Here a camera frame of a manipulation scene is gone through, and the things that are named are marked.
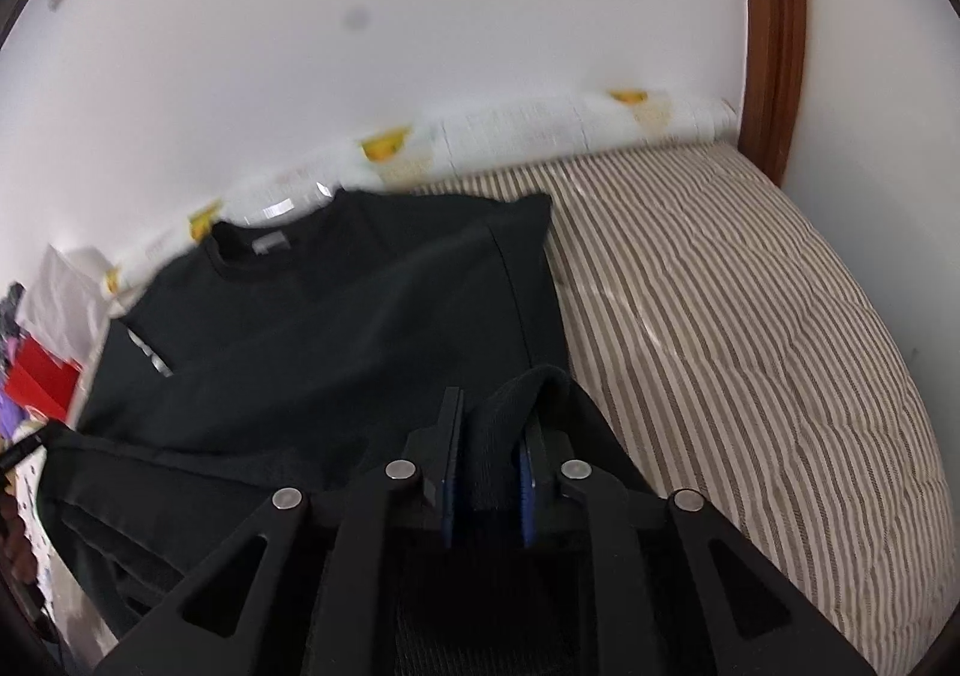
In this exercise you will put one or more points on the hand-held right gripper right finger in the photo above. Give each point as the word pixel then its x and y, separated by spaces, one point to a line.
pixel 534 488

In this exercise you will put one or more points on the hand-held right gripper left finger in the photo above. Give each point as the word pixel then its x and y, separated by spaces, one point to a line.
pixel 450 466

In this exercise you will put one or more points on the black sweatshirt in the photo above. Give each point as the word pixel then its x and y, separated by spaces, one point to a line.
pixel 337 346

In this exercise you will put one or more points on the red paper bag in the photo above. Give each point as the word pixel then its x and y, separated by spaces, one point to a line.
pixel 41 379

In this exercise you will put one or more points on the white plastic bag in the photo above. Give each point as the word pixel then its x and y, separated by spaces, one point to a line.
pixel 67 301

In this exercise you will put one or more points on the striped mattress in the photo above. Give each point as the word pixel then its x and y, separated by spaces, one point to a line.
pixel 750 346

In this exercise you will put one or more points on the brown wooden door frame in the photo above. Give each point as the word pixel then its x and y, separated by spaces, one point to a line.
pixel 772 45

